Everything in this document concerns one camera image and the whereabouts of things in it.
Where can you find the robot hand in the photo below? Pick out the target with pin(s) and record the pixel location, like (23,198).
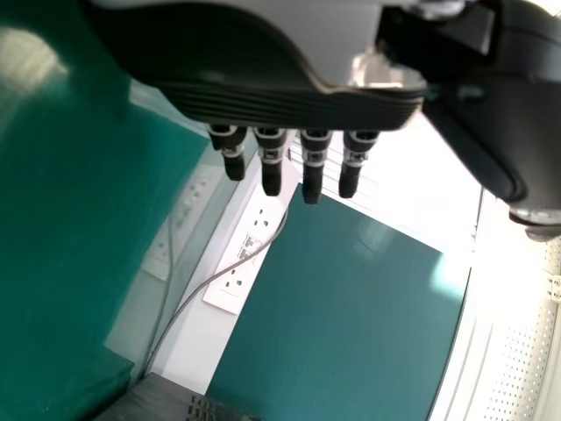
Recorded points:
(271,66)

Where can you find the black oven with glass door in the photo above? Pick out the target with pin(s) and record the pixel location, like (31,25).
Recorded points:
(175,401)

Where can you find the white socket strip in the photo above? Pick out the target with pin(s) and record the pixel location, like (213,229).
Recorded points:
(245,250)

